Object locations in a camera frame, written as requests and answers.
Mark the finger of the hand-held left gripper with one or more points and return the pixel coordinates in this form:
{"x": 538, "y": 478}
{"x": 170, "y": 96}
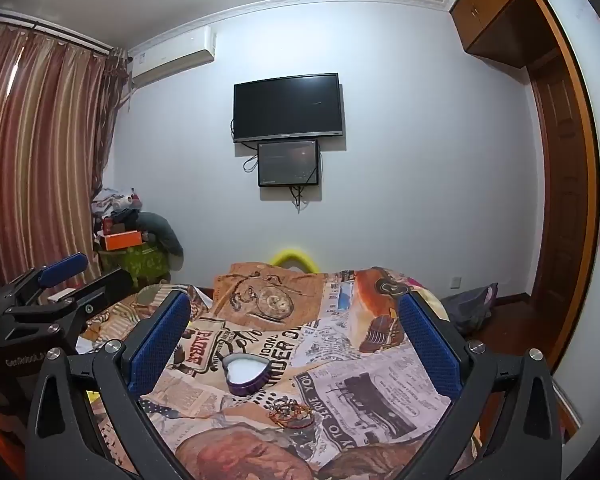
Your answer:
{"x": 62, "y": 266}
{"x": 102, "y": 292}

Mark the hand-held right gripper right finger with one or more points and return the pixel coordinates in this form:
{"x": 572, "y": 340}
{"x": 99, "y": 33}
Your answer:
{"x": 430, "y": 345}

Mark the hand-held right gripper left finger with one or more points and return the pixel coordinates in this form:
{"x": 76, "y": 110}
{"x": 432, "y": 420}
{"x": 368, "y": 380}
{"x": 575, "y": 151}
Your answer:
{"x": 160, "y": 342}

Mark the purple heart-shaped tin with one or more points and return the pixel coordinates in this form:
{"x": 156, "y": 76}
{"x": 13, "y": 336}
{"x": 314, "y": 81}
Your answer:
{"x": 244, "y": 372}

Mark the dark bag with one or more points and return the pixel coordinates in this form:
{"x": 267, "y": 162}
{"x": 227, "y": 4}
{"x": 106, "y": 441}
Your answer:
{"x": 467, "y": 307}

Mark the orange box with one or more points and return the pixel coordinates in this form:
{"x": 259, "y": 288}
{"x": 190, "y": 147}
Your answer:
{"x": 121, "y": 241}

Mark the pile of clutter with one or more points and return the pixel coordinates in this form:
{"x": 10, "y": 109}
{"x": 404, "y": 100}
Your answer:
{"x": 115, "y": 210}

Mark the printed newspaper-pattern blanket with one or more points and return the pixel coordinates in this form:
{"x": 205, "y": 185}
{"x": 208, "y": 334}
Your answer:
{"x": 340, "y": 370}

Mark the striped brown curtain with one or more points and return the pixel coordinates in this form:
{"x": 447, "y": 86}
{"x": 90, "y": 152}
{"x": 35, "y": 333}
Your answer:
{"x": 35, "y": 160}

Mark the brown wooden door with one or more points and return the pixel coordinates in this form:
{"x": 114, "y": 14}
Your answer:
{"x": 560, "y": 185}

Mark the white air conditioner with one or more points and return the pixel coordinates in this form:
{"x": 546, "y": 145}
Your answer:
{"x": 175, "y": 57}

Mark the wooden overhead cabinet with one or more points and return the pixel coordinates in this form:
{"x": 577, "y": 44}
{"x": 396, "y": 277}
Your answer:
{"x": 495, "y": 15}

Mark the small black wall monitor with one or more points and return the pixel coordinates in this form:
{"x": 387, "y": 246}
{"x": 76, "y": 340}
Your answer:
{"x": 287, "y": 162}

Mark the curtain rail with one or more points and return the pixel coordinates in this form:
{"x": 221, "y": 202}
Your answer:
{"x": 55, "y": 35}

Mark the black wall television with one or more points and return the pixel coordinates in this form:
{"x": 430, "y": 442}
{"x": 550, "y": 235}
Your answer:
{"x": 287, "y": 107}

